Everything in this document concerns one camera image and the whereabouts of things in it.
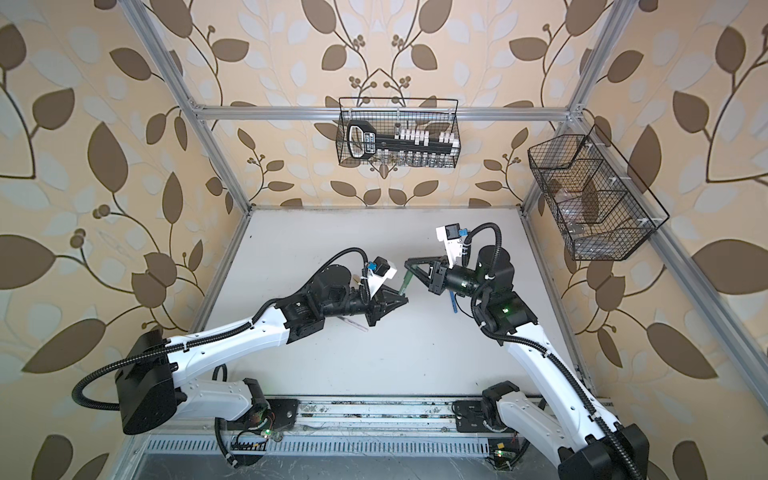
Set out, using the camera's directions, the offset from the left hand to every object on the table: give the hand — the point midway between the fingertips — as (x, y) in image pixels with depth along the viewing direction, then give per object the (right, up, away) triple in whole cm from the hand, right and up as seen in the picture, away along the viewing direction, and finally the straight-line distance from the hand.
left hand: (406, 295), depth 69 cm
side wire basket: (+54, +19, +14) cm, 59 cm away
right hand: (0, +7, -3) cm, 7 cm away
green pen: (0, +3, -1) cm, 4 cm away
